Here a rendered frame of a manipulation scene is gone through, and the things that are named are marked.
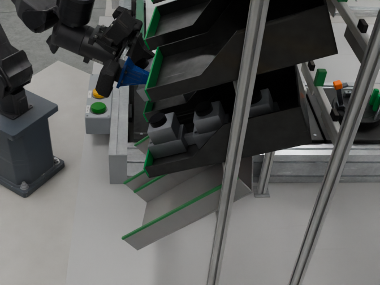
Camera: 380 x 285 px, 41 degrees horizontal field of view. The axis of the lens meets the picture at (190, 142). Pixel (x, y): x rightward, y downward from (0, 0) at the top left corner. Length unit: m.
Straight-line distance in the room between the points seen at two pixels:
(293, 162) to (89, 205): 0.53
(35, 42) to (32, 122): 2.48
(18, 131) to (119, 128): 0.28
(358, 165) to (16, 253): 0.87
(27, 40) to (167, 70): 2.92
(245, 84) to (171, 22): 0.30
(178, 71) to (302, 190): 0.66
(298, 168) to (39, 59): 2.42
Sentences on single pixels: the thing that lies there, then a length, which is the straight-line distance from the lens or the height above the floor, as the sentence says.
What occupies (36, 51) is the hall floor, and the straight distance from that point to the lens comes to 3.58.
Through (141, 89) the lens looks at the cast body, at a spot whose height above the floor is 1.25.
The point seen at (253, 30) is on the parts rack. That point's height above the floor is 1.50.
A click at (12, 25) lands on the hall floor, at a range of 3.93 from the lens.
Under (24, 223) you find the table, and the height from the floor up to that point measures 0.86.
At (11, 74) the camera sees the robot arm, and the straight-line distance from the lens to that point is 1.16.
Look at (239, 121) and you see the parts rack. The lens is 0.75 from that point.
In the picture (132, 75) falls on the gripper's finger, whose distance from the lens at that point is 0.96.
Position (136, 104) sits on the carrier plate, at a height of 0.97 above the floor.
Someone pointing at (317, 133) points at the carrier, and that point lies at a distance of 1.40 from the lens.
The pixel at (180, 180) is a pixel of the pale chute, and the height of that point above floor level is 1.07.
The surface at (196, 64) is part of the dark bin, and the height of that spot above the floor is 1.38.
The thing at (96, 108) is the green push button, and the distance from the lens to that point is 1.40.
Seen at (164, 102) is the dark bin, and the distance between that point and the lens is 1.03.
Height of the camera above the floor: 1.81
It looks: 40 degrees down
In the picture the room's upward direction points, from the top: 5 degrees clockwise
